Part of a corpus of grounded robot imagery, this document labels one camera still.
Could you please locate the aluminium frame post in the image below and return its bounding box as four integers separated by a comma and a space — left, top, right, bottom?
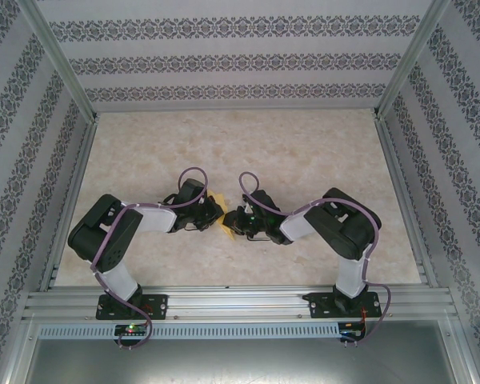
371, 0, 451, 121
19, 0, 101, 126

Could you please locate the small controller board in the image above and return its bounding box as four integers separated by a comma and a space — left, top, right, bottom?
339, 322, 367, 339
114, 324, 147, 336

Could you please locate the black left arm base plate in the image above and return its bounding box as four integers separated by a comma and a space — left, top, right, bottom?
95, 294, 169, 321

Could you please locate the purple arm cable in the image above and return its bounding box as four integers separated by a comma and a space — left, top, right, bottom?
90, 166, 210, 353
238, 171, 393, 346

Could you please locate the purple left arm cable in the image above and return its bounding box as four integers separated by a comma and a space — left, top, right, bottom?
90, 166, 210, 353

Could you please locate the aluminium side rail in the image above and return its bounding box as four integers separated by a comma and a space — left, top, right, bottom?
374, 119, 439, 287
38, 119, 101, 291

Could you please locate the aluminium lower frame bar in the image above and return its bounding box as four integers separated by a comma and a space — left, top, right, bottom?
0, 314, 39, 384
443, 315, 480, 384

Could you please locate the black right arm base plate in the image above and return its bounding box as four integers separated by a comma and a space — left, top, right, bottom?
308, 291, 381, 320

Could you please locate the slotted grey cable duct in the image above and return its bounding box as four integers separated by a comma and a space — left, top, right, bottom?
38, 322, 341, 340

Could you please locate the yellow paper sheet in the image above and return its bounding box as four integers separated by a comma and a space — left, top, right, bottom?
206, 190, 241, 242

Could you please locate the grey metal panel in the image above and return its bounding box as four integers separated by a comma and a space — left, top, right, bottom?
23, 338, 471, 384

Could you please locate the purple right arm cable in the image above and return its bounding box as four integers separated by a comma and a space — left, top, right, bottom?
238, 171, 393, 346

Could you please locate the aluminium mounting rail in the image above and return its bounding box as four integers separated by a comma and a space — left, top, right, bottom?
22, 285, 459, 322

